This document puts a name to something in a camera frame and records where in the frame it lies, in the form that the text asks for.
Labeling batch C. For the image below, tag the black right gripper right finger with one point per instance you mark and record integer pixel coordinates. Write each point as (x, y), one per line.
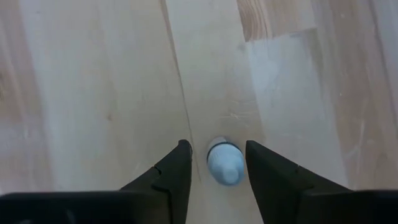
(286, 196)

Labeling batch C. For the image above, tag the small white-capped dropper bottle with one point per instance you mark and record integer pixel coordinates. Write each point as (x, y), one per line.
(225, 165)

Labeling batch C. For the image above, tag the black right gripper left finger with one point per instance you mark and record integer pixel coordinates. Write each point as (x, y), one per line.
(155, 199)

